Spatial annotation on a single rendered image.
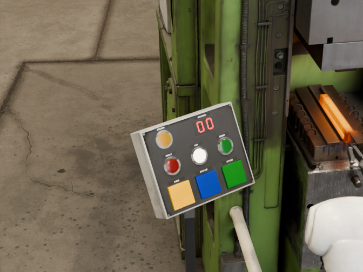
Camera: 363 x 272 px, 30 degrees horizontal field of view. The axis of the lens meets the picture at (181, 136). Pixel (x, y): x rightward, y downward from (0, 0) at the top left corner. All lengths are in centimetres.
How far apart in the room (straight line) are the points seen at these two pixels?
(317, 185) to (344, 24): 58
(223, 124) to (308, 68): 72
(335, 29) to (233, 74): 38
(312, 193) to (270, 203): 29
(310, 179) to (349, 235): 92
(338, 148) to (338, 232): 97
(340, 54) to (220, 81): 41
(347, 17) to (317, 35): 11
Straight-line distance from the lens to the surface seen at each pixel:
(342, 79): 287
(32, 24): 626
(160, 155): 207
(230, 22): 226
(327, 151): 243
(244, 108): 239
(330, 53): 224
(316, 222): 150
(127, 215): 368
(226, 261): 276
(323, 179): 241
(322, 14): 218
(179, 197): 209
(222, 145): 216
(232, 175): 218
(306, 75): 281
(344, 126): 244
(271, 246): 281
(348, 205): 151
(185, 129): 211
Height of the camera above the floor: 225
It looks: 31 degrees down
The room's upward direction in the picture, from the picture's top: 2 degrees counter-clockwise
